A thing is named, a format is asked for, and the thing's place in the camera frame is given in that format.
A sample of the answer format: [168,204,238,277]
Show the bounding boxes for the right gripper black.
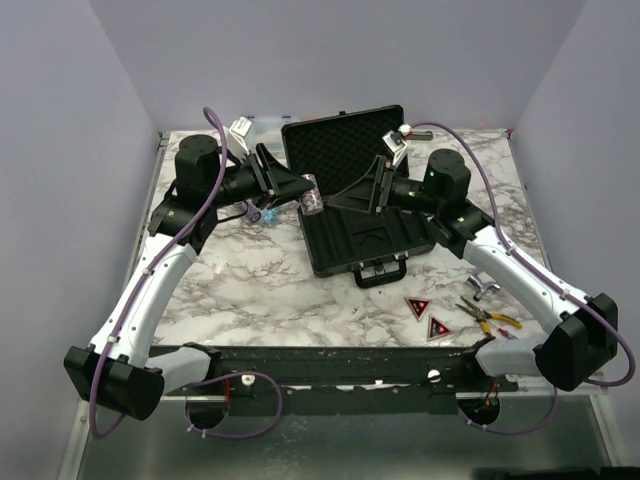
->
[328,156,443,219]

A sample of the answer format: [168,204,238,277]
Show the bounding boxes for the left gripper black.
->
[207,143,314,209]

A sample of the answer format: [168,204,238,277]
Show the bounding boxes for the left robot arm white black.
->
[64,134,314,420]

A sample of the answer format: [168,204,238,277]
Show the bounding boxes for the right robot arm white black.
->
[327,149,618,392]

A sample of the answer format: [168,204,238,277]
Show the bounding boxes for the black poker set case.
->
[281,105,435,289]

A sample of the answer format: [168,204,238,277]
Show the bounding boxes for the light blue poker chip stack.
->
[261,208,280,227]

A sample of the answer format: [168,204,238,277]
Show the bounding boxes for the purple poker chip stack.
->
[241,201,262,223]

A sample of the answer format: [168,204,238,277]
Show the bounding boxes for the clear plastic organizer box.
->
[247,115,300,148]

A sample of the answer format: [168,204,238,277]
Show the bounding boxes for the dark metal cylinder rod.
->
[411,130,434,141]

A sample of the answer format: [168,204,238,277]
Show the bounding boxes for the upper triangular red black card box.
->
[405,297,431,322]

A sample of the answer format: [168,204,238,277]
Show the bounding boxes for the triangular red black card box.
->
[427,315,453,342]
[405,297,431,322]

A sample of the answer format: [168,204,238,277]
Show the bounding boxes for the lower triangular red black card box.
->
[427,315,453,342]

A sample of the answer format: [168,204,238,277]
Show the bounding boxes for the small red blue screwdriver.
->
[498,328,517,340]

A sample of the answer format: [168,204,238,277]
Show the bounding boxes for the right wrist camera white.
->
[382,124,413,167]

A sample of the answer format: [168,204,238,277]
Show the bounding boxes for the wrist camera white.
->
[382,124,413,167]
[226,116,253,160]

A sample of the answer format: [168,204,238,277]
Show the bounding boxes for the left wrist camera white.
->
[226,116,253,160]

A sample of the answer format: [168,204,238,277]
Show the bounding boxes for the yellow handled pliers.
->
[457,296,523,336]

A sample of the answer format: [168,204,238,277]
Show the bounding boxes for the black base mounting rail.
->
[149,343,521,417]

